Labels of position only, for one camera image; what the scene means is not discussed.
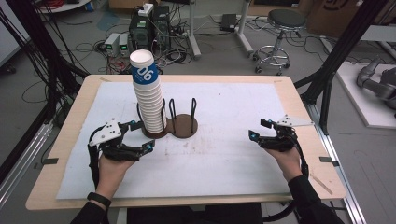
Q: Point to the cardboard box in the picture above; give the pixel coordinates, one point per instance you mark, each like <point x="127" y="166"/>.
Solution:
<point x="330" y="15"/>

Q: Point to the person's lap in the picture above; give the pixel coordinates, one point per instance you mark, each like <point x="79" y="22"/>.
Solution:
<point x="193" y="216"/>

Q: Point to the black round stool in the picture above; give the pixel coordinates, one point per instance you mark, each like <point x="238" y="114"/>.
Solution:
<point x="285" y="21"/>

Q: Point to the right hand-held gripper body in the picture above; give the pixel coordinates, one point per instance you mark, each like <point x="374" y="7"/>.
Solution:
<point x="285" y="138"/>

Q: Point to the white desk leg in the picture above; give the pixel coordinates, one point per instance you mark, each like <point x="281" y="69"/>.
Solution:
<point x="244" y="31"/>
<point x="193" y="31"/>

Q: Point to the round white table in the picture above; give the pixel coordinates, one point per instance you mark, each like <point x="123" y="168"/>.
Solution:
<point x="62" y="6"/>

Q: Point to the aluminium rail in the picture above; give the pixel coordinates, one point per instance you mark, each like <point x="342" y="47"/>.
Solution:
<point x="21" y="161"/>
<point x="339" y="174"/>

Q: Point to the thin wooden stick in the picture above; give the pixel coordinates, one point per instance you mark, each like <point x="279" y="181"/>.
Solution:
<point x="321" y="184"/>

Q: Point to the brown cup holder rack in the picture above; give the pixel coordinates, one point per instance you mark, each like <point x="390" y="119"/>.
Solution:
<point x="183" y="126"/>

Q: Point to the grey power supply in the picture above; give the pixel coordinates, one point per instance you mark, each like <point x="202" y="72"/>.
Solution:
<point x="124" y="45"/>
<point x="112" y="43"/>

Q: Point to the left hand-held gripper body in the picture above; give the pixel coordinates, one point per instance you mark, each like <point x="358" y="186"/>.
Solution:
<point x="107" y="133"/>

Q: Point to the stack of white paper cups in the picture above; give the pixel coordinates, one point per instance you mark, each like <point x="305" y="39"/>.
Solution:
<point x="148" y="93"/>

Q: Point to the black tape strip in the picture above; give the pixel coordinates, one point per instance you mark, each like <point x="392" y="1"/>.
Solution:
<point x="328" y="160"/>
<point x="49" y="161"/>

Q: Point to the person's right hand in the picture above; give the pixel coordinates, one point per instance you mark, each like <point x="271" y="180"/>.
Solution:
<point x="288" y="163"/>

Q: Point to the white platform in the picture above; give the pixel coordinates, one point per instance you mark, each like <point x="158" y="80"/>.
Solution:
<point x="367" y="112"/>

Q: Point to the black box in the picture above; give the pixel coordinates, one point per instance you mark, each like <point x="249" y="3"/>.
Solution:
<point x="228" y="21"/>

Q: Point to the white power strip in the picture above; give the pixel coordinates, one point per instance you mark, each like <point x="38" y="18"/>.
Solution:
<point x="145" y="9"/>

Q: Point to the person's left hand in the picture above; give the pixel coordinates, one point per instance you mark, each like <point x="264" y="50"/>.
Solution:
<point x="112" y="174"/>

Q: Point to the black computer tower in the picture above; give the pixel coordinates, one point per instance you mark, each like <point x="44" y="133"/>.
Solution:
<point x="162" y="25"/>
<point x="140" y="35"/>

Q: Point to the black wristband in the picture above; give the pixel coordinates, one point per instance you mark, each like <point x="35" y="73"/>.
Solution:
<point x="99" y="199"/>

